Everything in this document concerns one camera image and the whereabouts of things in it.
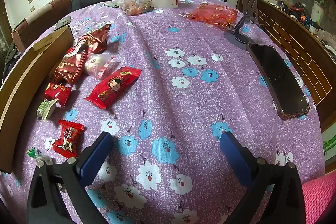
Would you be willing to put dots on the dark cloth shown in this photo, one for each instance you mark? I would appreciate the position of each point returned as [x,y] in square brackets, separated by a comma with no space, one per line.
[11,61]

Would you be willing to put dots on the red candy packet face print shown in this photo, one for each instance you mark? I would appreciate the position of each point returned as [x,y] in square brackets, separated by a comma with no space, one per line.
[67,140]

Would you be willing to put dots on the flat dark card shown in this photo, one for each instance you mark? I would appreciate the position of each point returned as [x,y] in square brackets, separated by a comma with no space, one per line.
[112,5]

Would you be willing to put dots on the brown chair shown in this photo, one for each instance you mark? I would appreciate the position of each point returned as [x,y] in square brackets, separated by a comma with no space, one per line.
[39,22]

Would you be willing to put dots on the small bright red snack packet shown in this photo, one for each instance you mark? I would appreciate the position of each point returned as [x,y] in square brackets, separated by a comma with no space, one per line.
[57,94]

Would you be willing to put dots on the pink cloth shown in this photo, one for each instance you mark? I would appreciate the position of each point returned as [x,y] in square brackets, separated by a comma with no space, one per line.
[317,200]

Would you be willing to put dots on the brown cardboard box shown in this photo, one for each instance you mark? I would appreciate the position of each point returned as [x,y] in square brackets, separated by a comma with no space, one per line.
[26,69]

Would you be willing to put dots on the grey phone stand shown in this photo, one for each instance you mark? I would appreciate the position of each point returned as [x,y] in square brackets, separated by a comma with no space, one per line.
[248,1]

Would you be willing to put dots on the small red white snack packet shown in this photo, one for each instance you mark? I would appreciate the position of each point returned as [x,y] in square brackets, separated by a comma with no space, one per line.
[73,50]

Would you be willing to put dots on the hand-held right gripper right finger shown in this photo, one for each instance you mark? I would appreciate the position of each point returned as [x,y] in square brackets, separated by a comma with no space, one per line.
[233,158]

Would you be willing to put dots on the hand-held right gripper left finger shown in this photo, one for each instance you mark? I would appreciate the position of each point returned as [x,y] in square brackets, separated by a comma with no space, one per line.
[95,158]

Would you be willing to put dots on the purple floral tablecloth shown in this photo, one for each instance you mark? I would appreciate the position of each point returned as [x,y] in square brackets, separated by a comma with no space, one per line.
[183,108]

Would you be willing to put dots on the wooden cabinet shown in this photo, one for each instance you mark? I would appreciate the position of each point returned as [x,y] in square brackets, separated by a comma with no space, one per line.
[288,40]

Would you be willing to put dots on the white container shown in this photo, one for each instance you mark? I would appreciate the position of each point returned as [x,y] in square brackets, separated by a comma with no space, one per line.
[317,12]

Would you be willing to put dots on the pink cartoon candy packet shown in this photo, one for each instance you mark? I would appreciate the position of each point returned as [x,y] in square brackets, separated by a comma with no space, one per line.
[95,65]

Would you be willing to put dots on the black smartphone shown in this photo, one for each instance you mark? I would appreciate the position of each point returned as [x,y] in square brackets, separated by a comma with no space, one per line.
[281,79]

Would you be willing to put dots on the red mesh gift bag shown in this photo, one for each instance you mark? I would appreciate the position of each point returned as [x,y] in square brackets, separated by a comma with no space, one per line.
[212,14]

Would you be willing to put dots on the red packet with figure print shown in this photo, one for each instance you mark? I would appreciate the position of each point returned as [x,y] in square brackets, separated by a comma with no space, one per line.
[113,87]

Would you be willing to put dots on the green clear wrapped candy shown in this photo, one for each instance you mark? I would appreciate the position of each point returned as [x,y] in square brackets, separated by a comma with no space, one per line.
[34,153]

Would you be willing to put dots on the green and white candy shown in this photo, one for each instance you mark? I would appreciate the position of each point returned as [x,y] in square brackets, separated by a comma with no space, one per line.
[46,109]

